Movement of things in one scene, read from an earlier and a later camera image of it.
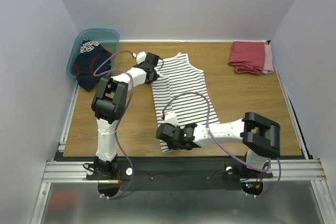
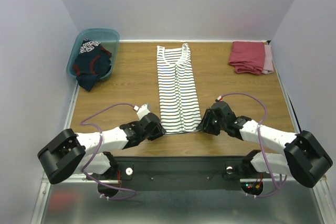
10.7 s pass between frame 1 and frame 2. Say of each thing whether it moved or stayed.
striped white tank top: moved
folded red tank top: stayed
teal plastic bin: stayed
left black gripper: moved
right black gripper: moved
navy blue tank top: stayed
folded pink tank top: stayed
